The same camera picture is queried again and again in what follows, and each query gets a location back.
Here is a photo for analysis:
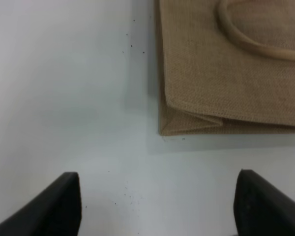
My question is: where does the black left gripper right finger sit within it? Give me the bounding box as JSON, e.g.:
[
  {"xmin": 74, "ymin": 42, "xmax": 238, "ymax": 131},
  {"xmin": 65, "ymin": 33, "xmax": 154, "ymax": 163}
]
[{"xmin": 234, "ymin": 170, "xmax": 295, "ymax": 236}]

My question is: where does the brown linen tote bag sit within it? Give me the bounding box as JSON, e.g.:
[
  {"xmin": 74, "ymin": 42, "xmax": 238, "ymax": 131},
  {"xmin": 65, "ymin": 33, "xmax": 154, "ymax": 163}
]
[{"xmin": 154, "ymin": 0, "xmax": 295, "ymax": 136}]

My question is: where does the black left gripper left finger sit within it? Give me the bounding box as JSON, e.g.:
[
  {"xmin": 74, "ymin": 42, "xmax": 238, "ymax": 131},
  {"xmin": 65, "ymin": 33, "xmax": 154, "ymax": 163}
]
[{"xmin": 0, "ymin": 172, "xmax": 82, "ymax": 236}]

